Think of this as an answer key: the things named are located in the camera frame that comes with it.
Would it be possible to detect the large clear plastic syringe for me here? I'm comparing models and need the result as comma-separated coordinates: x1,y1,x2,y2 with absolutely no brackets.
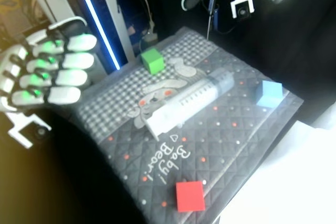
145,67,236,142

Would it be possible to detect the white column with blue light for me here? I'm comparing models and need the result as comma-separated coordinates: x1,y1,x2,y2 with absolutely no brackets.
73,0,136,76

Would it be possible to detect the blue cube block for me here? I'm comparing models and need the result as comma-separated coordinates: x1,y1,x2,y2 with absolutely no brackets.
255,80,284,109

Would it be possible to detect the green cube block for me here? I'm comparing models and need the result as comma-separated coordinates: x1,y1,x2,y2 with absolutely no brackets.
140,48,166,76

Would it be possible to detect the grey quilt with printed bear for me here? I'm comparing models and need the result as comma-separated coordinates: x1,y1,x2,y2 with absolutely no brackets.
69,26,305,224

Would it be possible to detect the red cube block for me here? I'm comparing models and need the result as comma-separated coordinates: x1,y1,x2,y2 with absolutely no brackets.
175,180,206,213

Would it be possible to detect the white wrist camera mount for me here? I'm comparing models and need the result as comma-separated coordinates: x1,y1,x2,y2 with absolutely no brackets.
229,0,256,20
7,111,53,149

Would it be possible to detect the thin dangling arm cable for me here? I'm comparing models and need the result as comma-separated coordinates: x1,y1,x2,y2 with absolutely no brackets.
205,0,220,40

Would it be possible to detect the white cable with plug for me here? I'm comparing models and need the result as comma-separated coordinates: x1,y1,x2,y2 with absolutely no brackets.
128,0,159,42

